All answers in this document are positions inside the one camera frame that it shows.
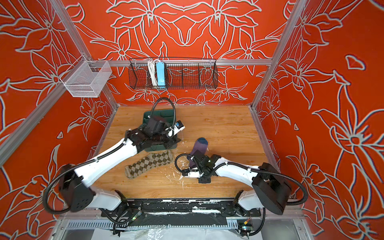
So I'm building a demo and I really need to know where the green divided organizer tray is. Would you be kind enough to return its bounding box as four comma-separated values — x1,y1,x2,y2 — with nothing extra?
143,109,178,152

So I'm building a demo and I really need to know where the light blue box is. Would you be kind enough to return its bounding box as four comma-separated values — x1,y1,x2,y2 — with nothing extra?
156,62,166,88

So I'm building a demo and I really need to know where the clear plastic wall bin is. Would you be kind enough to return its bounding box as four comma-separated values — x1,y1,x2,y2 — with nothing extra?
59,56,112,98

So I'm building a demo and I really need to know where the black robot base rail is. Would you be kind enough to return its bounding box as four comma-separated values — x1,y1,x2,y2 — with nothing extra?
101,198,262,228

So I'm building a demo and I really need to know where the black wire wall basket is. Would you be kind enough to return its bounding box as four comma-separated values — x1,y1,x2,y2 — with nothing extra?
129,58,219,90

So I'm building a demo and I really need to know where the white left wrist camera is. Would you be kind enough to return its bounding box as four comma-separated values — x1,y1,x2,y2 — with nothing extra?
172,120,185,134

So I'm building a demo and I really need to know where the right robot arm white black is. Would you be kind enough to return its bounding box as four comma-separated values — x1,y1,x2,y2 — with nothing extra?
175,151,309,215

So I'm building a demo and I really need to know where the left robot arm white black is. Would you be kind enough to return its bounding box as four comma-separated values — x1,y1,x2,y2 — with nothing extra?
42,111,185,215

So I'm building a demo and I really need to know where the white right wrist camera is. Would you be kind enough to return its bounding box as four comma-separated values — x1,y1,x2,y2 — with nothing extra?
183,169,201,179

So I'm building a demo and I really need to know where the white coiled cable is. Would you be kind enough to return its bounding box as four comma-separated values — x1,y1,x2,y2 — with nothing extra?
147,59,158,88

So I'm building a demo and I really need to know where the olive argyle patterned sock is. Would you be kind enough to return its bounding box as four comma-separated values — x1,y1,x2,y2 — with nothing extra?
125,150,174,180

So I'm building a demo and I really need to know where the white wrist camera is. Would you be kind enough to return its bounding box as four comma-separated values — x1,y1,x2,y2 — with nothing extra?
183,169,201,179
172,120,185,134

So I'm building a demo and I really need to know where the purple teal yellow sock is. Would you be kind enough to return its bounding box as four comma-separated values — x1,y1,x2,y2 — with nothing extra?
187,138,208,168

